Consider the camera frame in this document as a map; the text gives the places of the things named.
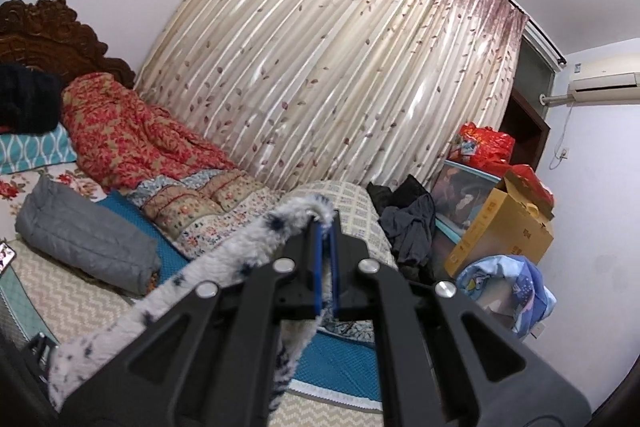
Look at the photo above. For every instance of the black fuzzy cloth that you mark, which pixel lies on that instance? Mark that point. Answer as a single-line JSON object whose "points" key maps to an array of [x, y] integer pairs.
{"points": [[27, 99]]}

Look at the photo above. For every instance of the clear plastic storage box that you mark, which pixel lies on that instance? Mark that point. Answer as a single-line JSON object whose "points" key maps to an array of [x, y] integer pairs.
{"points": [[460, 197]]}

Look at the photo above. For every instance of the pile of dark clothes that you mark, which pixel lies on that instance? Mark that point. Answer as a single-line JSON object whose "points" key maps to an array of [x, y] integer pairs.
{"points": [[407, 227]]}

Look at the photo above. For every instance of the patchwork floral quilt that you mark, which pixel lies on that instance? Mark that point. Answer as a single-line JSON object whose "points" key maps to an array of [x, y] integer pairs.
{"points": [[215, 207]]}

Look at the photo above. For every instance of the beige leaf print curtain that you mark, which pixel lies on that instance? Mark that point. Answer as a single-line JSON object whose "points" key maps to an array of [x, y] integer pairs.
{"points": [[330, 62]]}

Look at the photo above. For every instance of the blue white bundled cloth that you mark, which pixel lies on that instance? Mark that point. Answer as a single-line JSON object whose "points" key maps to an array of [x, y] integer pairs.
{"points": [[515, 287]]}

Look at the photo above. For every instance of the light green quilted mat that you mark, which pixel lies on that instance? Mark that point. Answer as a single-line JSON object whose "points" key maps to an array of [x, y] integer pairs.
{"points": [[17, 307]]}

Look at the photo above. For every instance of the carved wooden headboard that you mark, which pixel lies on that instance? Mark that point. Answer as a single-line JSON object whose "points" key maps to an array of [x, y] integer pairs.
{"points": [[45, 37]]}

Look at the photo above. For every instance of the dark wooden cabinet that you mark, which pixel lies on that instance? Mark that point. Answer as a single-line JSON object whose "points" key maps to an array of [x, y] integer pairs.
{"points": [[525, 127]]}

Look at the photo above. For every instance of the beige checked blanket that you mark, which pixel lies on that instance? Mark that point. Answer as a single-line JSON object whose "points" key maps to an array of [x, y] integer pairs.
{"points": [[357, 212]]}

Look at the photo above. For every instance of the teal patterned pillow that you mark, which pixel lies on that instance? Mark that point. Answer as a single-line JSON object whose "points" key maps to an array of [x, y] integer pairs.
{"points": [[35, 149]]}

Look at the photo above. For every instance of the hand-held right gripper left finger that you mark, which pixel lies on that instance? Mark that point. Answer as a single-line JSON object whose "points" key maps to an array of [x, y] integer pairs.
{"points": [[317, 257]]}

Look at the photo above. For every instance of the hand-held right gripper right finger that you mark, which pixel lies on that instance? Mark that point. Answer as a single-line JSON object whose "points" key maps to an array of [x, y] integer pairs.
{"points": [[336, 257]]}

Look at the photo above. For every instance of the yellow cardboard box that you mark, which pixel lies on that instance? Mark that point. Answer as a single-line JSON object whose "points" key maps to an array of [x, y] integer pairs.
{"points": [[505, 232]]}

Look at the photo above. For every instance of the smartphone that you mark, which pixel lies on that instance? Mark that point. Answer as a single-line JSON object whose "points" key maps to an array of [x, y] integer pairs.
{"points": [[5, 254]]}

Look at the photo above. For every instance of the wall socket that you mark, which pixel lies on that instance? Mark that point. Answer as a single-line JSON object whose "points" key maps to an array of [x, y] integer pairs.
{"points": [[565, 153]]}

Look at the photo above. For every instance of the white fluffy spotted garment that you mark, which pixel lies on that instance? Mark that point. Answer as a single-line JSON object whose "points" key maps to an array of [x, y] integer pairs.
{"points": [[235, 252]]}

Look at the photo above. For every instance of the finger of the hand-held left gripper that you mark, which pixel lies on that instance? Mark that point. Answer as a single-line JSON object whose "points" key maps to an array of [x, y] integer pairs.
{"points": [[37, 349]]}

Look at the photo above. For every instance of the red floral quilt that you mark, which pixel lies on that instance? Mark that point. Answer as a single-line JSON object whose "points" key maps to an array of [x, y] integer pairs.
{"points": [[130, 134]]}

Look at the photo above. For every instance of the red plastic bag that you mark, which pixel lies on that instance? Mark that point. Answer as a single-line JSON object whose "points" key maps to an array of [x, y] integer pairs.
{"points": [[482, 144], [535, 187]]}

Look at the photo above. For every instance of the white air conditioner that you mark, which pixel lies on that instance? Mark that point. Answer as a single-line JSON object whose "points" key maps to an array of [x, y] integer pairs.
{"points": [[607, 82]]}

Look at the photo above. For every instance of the teal bed sheet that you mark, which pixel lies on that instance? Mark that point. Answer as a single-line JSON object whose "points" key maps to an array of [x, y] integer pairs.
{"points": [[340, 357]]}

